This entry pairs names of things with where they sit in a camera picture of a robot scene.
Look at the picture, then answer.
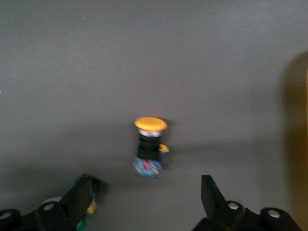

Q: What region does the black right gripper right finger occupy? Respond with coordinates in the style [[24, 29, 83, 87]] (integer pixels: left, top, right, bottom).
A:
[[192, 175, 303, 231]]

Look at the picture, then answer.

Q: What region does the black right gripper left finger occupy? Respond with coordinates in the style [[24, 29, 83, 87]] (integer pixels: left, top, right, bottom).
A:
[[0, 173, 94, 231]]

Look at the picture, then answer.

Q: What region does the green mushroom push button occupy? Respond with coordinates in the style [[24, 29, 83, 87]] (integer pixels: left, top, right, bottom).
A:
[[76, 180, 102, 231]]

